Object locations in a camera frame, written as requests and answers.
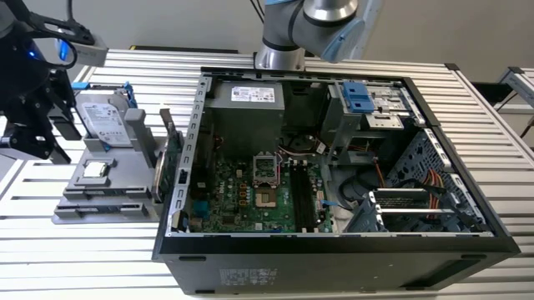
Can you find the black table corner cap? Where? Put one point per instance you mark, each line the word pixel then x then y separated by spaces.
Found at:
pixel 452 66

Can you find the green motherboard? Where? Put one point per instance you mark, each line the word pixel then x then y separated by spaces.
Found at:
pixel 225 203

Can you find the slatted metal side table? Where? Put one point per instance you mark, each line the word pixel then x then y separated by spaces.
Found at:
pixel 516 79

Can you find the CPU socket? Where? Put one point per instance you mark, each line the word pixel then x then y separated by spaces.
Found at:
pixel 268 198

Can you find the black PC case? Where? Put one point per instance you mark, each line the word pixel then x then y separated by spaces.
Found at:
pixel 292 272

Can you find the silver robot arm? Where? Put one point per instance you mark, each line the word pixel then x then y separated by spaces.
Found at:
pixel 288 28

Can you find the green graphics card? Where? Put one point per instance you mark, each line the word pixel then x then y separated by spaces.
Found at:
pixel 169 168

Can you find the black round fan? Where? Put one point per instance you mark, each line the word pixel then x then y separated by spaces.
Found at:
pixel 301 143

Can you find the silver camera with black bracket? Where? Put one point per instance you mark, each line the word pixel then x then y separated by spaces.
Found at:
pixel 90 51

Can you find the grey parts rack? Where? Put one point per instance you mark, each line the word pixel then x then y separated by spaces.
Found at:
pixel 125 170

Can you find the silver CPU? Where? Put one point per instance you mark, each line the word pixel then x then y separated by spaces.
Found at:
pixel 95 170

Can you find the grey power supply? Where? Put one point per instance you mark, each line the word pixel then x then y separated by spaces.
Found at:
pixel 246 125

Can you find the metal disk bay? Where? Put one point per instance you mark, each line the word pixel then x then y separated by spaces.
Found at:
pixel 364 215

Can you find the blue expansion slot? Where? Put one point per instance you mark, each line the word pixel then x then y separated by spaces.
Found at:
pixel 201 209

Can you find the blue plastic drive latch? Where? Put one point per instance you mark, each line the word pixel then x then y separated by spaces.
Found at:
pixel 357 97

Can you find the hard disk in blue carrier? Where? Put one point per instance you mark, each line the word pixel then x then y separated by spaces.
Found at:
pixel 105 122

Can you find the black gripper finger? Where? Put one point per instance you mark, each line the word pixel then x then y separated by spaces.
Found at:
pixel 38 140
pixel 67 128

